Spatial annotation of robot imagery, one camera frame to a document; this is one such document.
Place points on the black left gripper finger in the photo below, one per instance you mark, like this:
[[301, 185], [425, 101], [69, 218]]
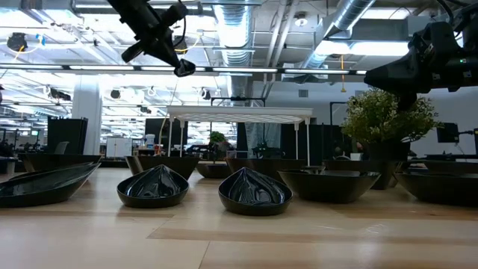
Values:
[[168, 50]]

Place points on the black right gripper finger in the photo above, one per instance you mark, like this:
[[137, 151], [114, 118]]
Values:
[[399, 74]]

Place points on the black wavy square mini plate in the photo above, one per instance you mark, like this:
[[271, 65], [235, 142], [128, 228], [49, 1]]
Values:
[[56, 160], [175, 164], [269, 166]]

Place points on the black leaf-shaped mini plate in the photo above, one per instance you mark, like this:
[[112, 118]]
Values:
[[440, 190], [213, 172], [328, 190]]

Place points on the black teardrop mini plate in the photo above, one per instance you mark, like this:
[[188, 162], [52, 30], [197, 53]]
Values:
[[255, 203], [153, 196], [37, 188]]

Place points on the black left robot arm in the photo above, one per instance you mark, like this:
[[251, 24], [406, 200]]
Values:
[[127, 7]]

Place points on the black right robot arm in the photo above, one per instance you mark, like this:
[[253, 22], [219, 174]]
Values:
[[470, 45]]

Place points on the bright ceiling light panel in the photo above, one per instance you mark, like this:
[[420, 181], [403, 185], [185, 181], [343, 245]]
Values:
[[373, 48]]

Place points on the green potted plant black pot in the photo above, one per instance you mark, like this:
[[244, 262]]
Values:
[[381, 116]]

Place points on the black monitor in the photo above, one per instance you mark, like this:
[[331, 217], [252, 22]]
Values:
[[448, 132]]

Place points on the long ceiling light bar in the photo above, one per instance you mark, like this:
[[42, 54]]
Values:
[[242, 70]]

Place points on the white mesh shelf rack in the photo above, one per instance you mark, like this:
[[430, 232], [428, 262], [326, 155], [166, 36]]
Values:
[[239, 114]]

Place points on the green background plant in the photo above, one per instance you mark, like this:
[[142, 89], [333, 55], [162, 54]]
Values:
[[217, 137]]

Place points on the white building column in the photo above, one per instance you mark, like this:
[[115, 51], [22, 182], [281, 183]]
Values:
[[86, 112]]

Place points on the black partition panel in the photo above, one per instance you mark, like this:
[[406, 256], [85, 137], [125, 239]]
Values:
[[321, 142], [67, 136]]

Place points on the white cabinet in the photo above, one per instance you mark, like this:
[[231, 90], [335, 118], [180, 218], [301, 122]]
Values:
[[118, 147]]

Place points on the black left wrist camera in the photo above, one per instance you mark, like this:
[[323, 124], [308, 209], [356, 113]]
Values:
[[173, 13]]

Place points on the silver round air duct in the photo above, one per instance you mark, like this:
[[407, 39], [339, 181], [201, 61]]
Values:
[[347, 16], [233, 45]]

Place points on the black metal stand frame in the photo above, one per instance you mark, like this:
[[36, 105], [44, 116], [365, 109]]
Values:
[[239, 99]]

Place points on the black ceiling camera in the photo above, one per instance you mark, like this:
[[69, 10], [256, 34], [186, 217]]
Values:
[[16, 41]]

